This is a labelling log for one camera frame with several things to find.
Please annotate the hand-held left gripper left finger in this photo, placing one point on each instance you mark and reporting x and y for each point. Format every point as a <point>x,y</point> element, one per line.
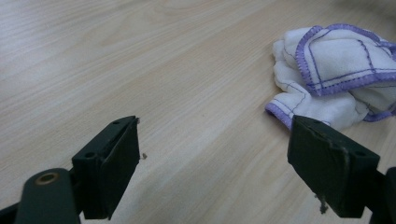
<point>109,161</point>

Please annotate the white cloth with purple edging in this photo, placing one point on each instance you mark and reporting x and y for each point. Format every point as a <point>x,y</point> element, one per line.
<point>336,56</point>

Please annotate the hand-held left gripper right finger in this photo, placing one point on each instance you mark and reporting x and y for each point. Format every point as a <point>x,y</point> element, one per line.
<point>327,161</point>

